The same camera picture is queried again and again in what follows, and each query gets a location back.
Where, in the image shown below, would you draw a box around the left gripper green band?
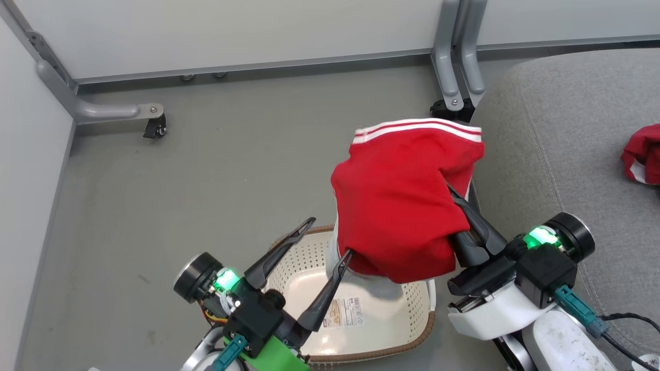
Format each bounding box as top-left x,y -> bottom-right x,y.
174,217 -> 354,371

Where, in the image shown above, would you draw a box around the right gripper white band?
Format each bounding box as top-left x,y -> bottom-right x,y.
446,183 -> 597,341

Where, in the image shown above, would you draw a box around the red garment with white stripes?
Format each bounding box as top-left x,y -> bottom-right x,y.
325,118 -> 486,300

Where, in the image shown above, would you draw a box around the plain red garment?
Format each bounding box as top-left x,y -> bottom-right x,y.
621,124 -> 660,186

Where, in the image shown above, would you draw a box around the cream perforated laundry basket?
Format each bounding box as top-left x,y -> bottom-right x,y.
266,224 -> 437,364

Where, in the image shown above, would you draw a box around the printed paper label sticker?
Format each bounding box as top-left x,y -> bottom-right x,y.
324,296 -> 364,329

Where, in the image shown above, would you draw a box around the black double caster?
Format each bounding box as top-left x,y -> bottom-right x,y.
430,98 -> 475,123

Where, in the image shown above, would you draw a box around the grey fabric sofa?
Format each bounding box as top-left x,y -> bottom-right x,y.
469,49 -> 660,371

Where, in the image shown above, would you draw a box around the small black caster wheel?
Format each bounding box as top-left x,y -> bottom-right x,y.
143,114 -> 168,139

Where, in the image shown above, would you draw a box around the small white tag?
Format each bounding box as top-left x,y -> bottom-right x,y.
632,353 -> 660,371

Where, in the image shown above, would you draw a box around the long grey partition leg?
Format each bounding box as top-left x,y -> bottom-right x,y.
23,31 -> 164,125

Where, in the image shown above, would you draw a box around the thin orange red wires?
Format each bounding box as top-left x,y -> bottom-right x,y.
200,299 -> 228,326

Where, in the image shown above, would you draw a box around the left cable with teal connector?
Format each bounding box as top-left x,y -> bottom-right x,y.
211,334 -> 248,371

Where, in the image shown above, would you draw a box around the cable with teal connector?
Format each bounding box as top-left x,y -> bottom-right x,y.
211,334 -> 248,371
554,285 -> 660,371

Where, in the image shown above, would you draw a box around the right cable with teal connector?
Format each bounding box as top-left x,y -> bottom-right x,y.
554,285 -> 660,371

